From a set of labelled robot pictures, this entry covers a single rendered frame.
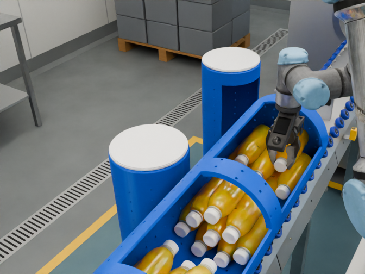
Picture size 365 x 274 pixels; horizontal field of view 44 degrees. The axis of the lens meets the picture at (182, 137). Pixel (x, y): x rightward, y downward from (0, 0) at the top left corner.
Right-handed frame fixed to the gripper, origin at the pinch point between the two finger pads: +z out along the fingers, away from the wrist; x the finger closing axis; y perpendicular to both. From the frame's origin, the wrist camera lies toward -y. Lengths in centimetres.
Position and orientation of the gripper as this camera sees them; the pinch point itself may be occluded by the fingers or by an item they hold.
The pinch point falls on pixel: (280, 164)
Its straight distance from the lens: 139.0
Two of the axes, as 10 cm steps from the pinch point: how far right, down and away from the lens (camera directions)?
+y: 5.2, -4.9, 7.0
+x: -8.5, -2.5, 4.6
